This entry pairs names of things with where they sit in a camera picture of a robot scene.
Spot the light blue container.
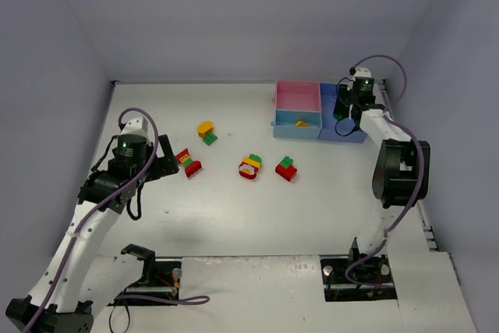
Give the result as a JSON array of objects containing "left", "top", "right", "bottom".
[{"left": 271, "top": 109, "right": 322, "bottom": 140}]

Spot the dark blue container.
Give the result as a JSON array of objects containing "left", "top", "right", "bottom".
[{"left": 319, "top": 83, "right": 367, "bottom": 143}]

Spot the red yellow green lego figure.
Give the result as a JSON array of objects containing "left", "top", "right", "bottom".
[{"left": 175, "top": 148, "right": 203, "bottom": 178}]

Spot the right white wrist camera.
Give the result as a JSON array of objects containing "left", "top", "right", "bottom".
[{"left": 349, "top": 66, "right": 372, "bottom": 80}]

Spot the red green lego stack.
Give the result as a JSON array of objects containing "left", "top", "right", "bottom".
[{"left": 274, "top": 155, "right": 297, "bottom": 182}]

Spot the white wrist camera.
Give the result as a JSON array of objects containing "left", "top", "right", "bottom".
[
  {"left": 349, "top": 66, "right": 372, "bottom": 80},
  {"left": 119, "top": 116, "right": 150, "bottom": 142}
]

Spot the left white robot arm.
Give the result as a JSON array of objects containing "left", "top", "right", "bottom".
[{"left": 5, "top": 133, "right": 179, "bottom": 332}]

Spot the small yellow lego brick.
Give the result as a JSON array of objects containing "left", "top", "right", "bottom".
[{"left": 295, "top": 120, "right": 309, "bottom": 128}]

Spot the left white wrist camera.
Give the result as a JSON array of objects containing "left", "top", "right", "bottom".
[{"left": 119, "top": 116, "right": 150, "bottom": 142}]

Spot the yellow rounded lego brick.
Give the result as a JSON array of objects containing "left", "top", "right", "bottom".
[{"left": 196, "top": 120, "right": 214, "bottom": 138}]

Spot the flower lego stack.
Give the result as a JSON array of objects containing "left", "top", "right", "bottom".
[{"left": 238, "top": 154, "right": 262, "bottom": 180}]

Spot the green square lego brick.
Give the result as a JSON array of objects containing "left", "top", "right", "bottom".
[{"left": 202, "top": 133, "right": 218, "bottom": 146}]

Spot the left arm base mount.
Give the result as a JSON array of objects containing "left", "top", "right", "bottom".
[{"left": 108, "top": 258, "right": 182, "bottom": 306}]

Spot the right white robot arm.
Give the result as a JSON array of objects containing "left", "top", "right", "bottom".
[{"left": 334, "top": 68, "right": 430, "bottom": 258}]

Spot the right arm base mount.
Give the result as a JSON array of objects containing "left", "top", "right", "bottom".
[{"left": 320, "top": 255, "right": 398, "bottom": 303}]

